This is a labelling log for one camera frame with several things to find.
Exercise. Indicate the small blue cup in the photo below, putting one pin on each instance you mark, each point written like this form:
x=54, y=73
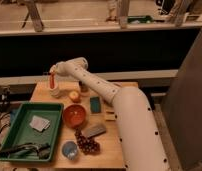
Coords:
x=70, y=150

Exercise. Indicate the dark tools in tray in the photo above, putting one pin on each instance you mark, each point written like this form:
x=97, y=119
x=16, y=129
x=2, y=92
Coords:
x=42, y=150

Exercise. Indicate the grey rectangular block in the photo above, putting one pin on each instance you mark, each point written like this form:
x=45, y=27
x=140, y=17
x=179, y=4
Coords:
x=94, y=130

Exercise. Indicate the white paper cup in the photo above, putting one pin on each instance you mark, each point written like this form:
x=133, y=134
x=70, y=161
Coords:
x=55, y=92

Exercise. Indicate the orange bowl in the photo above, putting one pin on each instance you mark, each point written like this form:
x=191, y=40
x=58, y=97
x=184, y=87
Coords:
x=74, y=115

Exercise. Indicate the grey panel at right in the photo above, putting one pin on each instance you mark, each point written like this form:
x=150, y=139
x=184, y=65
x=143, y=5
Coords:
x=182, y=108

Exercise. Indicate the small wooden block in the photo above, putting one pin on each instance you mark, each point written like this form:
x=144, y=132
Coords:
x=109, y=116

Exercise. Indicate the white folded cloth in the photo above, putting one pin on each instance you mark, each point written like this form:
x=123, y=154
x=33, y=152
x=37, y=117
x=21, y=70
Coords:
x=39, y=123

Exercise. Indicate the bunch of dark grapes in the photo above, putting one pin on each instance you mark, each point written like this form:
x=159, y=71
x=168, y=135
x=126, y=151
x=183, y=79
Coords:
x=87, y=145

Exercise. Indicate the green sponge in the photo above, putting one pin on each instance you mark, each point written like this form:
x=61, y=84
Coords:
x=95, y=105

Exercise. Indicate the green plastic tray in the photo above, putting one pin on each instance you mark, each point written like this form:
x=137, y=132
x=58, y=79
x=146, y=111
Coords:
x=21, y=132

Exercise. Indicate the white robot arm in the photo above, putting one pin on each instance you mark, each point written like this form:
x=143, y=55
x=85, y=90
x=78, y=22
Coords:
x=140, y=138

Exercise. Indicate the yellow apple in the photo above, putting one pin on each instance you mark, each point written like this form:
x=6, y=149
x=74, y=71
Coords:
x=74, y=96

